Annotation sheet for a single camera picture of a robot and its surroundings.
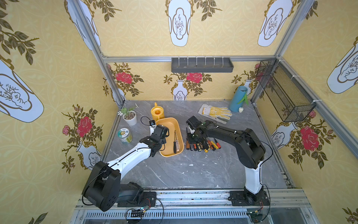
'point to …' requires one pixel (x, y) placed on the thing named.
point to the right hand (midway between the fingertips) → (192, 138)
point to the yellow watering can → (157, 112)
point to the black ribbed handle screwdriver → (175, 143)
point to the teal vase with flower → (239, 95)
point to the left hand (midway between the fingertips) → (153, 135)
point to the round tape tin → (124, 136)
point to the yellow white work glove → (219, 114)
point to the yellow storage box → (172, 123)
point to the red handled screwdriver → (217, 144)
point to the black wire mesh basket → (291, 102)
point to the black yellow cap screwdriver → (205, 147)
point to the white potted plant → (129, 115)
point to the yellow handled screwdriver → (215, 144)
